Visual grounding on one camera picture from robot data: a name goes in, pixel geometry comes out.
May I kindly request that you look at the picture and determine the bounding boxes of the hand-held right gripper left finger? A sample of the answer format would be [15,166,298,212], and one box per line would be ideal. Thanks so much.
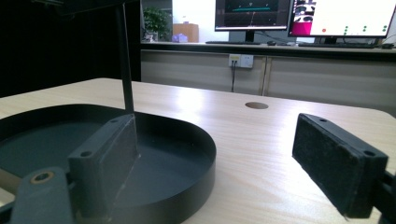
[67,113,140,222]

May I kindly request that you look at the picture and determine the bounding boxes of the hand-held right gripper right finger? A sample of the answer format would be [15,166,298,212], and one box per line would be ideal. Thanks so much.
[291,112,389,219]

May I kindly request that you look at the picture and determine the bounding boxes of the black round tray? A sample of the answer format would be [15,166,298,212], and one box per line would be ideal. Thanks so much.
[0,104,218,224]

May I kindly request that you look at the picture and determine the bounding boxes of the black metal stand pole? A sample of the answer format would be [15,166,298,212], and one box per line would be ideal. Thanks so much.
[114,2,135,115]

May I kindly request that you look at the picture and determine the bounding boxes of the black keyboard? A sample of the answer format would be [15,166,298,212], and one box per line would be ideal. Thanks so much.
[297,41,379,49]
[205,40,262,46]

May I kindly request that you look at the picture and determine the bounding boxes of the black curtain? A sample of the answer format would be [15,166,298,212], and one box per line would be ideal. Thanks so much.
[0,0,142,99]

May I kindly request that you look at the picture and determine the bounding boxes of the long grey office desk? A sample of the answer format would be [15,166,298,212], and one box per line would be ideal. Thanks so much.
[139,41,396,119]

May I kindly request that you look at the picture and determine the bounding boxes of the monitor with white screen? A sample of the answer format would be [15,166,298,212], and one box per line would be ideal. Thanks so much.
[287,0,396,45]

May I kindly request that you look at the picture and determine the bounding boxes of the small purple object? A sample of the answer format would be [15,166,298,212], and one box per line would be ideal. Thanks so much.
[171,33,189,44]

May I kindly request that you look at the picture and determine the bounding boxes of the green potted plant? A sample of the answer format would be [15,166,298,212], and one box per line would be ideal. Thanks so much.
[142,7,173,43]

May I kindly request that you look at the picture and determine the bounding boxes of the brown cardboard box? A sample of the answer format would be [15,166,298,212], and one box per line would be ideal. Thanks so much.
[172,22,200,44]

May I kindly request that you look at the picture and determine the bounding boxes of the monitor with dark screen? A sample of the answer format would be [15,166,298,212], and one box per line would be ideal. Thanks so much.
[214,0,292,44]

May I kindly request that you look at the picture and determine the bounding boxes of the black power cable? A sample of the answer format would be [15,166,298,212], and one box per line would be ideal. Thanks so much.
[230,60,237,93]

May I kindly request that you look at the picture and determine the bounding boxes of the white wall socket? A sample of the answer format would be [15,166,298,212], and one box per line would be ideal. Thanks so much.
[228,53,254,69]

